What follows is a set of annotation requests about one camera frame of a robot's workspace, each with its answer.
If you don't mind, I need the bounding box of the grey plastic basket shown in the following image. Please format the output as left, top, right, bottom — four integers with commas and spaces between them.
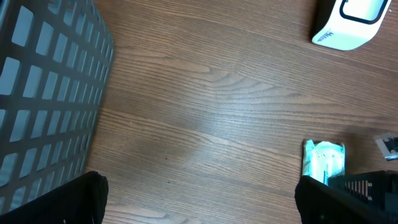
1, 0, 114, 213

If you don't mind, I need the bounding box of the teal tissue pack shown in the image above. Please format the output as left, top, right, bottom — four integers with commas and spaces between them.
302, 140, 346, 185

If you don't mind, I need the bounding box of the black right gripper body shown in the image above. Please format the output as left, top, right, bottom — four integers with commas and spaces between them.
328, 170, 397, 215

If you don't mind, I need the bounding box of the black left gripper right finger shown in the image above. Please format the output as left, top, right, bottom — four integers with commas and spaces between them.
295, 176, 395, 224

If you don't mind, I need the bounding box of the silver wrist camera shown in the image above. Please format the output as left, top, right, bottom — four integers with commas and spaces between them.
374, 133, 397, 161

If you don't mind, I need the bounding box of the white barcode scanner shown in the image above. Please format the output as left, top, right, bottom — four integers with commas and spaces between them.
311, 0, 391, 51

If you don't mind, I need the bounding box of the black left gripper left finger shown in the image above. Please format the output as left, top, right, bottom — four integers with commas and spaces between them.
1, 171, 109, 224

